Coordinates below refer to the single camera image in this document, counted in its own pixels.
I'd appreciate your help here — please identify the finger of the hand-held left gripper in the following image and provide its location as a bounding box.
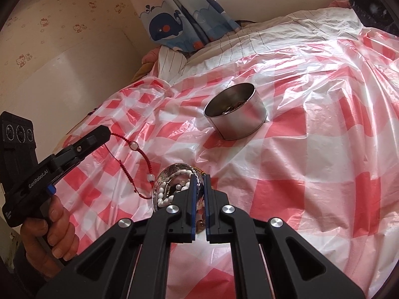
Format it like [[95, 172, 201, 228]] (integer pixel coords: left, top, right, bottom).
[[51, 126, 112, 178]]

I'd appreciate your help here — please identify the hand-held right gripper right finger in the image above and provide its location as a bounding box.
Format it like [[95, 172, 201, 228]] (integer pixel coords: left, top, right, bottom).
[[202, 174, 366, 299]]

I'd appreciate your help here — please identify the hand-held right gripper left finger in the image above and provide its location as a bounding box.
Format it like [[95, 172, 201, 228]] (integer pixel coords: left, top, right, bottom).
[[36, 174, 203, 299]]

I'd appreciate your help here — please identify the white bead bracelet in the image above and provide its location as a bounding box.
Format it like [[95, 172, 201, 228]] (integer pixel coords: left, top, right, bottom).
[[157, 168, 196, 209]]

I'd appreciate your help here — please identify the silver bangle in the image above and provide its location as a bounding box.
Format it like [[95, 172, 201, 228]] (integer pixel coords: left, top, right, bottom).
[[152, 163, 207, 214]]

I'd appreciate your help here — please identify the red string bracelet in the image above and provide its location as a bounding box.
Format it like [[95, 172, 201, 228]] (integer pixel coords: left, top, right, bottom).
[[109, 132, 156, 200]]

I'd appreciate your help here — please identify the round metal tin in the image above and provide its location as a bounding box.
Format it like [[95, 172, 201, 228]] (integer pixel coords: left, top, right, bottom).
[[204, 82, 268, 141]]

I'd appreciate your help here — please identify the mixed bracelets heap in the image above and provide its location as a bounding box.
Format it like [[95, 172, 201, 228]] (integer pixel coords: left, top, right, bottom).
[[219, 99, 247, 115]]

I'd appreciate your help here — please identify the person's left hand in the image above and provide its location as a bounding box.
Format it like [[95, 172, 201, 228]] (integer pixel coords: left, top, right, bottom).
[[20, 195, 79, 276]]

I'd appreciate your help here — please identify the pink cloth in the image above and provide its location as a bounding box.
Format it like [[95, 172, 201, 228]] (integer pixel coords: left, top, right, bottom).
[[129, 47, 163, 84]]

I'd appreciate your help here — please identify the red checkered plastic sheet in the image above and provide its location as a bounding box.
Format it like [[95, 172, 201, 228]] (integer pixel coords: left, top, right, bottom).
[[54, 19, 399, 299]]

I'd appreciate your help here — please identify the whale print curtain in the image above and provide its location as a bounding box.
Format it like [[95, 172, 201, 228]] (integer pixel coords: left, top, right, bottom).
[[118, 0, 241, 52]]

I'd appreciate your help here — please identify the white striped bedsheet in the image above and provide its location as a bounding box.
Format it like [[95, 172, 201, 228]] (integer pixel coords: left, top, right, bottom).
[[157, 5, 366, 85]]

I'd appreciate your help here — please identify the black glossy bag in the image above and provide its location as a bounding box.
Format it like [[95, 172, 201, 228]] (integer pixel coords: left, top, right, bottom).
[[347, 0, 394, 32]]

